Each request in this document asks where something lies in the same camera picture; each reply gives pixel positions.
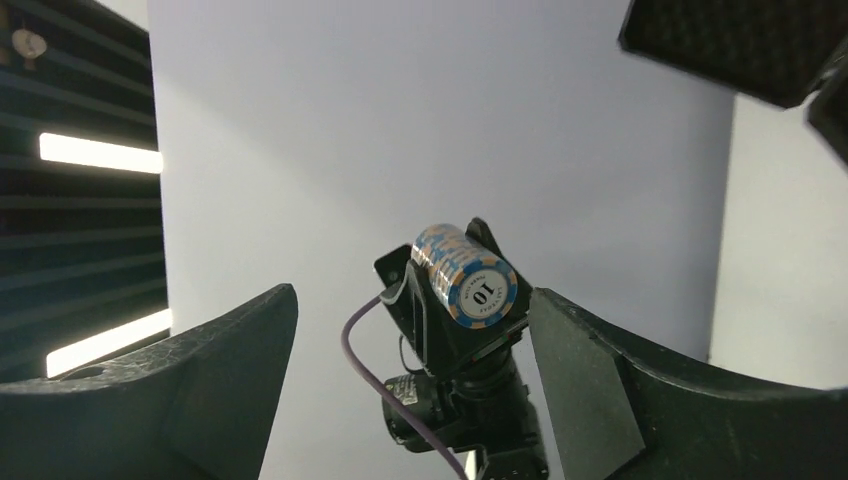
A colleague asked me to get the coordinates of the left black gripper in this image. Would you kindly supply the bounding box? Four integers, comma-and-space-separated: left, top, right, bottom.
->
373, 217, 532, 379

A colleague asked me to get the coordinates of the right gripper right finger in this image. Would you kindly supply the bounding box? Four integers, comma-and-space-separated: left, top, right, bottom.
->
528, 288, 847, 479

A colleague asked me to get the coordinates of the black foam-lined carrying case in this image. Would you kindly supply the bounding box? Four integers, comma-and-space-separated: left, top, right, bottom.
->
618, 0, 847, 161

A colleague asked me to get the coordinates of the upper ceiling light strip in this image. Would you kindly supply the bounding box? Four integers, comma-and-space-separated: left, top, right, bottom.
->
38, 133, 164, 174

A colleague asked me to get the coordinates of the ceiling light strip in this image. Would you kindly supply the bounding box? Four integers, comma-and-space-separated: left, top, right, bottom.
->
46, 308, 173, 378
38, 133, 164, 174

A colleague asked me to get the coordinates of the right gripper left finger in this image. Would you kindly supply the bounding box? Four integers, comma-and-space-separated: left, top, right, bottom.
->
1, 284, 298, 479

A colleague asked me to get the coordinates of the poker chip stack back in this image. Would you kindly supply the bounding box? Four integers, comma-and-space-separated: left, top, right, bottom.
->
411, 224, 518, 329

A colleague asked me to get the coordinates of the lower ceiling light strip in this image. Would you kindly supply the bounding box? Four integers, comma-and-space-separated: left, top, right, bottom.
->
46, 308, 173, 378

